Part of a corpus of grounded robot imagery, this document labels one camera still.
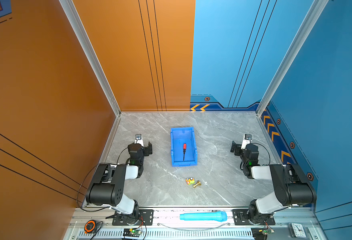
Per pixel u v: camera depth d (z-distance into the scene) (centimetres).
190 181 83
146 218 73
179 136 107
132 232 71
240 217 72
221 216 71
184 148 99
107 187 45
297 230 68
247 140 81
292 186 46
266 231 70
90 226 68
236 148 87
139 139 81
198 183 83
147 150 85
